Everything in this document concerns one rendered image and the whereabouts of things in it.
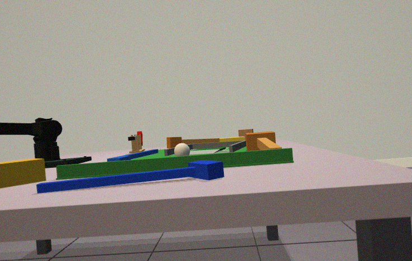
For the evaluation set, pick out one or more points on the white ball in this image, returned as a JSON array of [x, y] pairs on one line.
[[182, 149]]

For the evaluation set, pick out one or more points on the green flat mat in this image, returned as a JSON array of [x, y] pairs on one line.
[[161, 154]]

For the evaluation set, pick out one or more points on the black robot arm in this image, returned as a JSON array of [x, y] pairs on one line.
[[45, 132]]

